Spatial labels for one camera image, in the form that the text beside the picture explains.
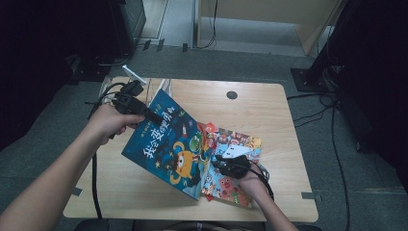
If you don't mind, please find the blue monster picture book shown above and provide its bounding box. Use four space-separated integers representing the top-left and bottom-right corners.
121 89 213 201

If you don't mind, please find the black floor tape strip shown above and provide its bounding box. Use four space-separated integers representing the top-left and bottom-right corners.
85 100 99 120

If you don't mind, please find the looped black floor cable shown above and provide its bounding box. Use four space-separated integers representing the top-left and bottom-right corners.
286 91 338 129

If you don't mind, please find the long black floor cable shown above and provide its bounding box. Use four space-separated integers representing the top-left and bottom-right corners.
330 95 352 231

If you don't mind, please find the thin black floor cable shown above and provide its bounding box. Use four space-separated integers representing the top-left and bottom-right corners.
97 52 133 67

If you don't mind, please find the right hand-held gripper cable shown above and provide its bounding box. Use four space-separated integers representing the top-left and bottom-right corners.
246 163 275 201

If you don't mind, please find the clear acrylic book rack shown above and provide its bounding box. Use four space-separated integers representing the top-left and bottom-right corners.
102 76 174 109

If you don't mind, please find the dark curtain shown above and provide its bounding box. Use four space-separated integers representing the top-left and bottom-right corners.
0 0 123 152
333 0 408 193

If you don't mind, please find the black metal stand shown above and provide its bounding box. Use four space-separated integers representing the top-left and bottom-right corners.
291 47 341 93

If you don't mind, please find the black cabinet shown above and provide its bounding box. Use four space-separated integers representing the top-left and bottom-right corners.
109 0 147 59

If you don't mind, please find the white caterpillar board book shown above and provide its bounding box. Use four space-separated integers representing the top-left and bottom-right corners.
156 78 173 99

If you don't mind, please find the colourful animals picture book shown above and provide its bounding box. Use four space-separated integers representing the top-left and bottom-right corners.
200 123 263 209

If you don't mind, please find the person's right hand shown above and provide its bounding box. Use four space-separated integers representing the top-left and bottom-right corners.
239 164 269 200

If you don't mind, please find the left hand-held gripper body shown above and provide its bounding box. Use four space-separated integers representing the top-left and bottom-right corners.
111 64 150 116

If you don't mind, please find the beige wooden partition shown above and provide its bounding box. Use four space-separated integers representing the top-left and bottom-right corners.
194 0 349 56

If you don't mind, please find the person's left hand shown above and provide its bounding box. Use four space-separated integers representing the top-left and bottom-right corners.
87 105 145 145

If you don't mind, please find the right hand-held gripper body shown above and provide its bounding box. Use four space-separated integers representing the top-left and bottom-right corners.
221 144 254 180

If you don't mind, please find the hanging black cable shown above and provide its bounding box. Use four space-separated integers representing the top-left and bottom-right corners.
195 0 219 50

